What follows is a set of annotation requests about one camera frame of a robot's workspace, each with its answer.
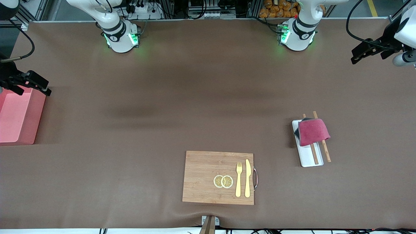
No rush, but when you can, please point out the red cloth with grey underside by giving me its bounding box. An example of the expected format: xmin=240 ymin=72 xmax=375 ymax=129
xmin=294 ymin=118 xmax=331 ymax=147

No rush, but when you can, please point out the pink plastic box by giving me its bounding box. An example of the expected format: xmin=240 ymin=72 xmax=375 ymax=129
xmin=0 ymin=85 xmax=47 ymax=146

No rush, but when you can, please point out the orange snack bag pile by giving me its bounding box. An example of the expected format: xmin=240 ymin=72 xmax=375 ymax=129
xmin=259 ymin=0 xmax=301 ymax=18

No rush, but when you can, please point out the brown wooden chopstick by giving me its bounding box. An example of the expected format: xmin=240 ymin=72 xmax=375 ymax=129
xmin=313 ymin=111 xmax=332 ymax=163
xmin=302 ymin=113 xmax=319 ymax=165

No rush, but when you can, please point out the white rectangular tray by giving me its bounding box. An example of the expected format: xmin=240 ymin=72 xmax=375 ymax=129
xmin=292 ymin=119 xmax=324 ymax=168

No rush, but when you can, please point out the brown leather table mat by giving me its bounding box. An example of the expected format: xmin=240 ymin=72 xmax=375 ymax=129
xmin=0 ymin=19 xmax=416 ymax=229

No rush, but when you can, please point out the white power strip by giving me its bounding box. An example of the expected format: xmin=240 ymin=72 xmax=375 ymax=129
xmin=125 ymin=0 xmax=163 ymax=20
xmin=189 ymin=11 xmax=237 ymax=19

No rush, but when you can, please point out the yellow knife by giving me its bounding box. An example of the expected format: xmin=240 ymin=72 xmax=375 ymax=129
xmin=244 ymin=159 xmax=252 ymax=198

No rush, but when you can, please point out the yellow fork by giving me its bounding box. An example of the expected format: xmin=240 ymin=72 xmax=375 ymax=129
xmin=235 ymin=162 xmax=243 ymax=198

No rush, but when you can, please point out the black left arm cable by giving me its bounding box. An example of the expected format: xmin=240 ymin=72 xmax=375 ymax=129
xmin=345 ymin=0 xmax=403 ymax=52

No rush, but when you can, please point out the bamboo cutting board with handle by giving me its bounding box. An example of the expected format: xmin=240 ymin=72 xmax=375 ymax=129
xmin=182 ymin=150 xmax=259 ymax=206

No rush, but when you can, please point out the metal camera stand bracket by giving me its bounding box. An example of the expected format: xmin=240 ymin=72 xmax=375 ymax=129
xmin=199 ymin=215 xmax=220 ymax=234

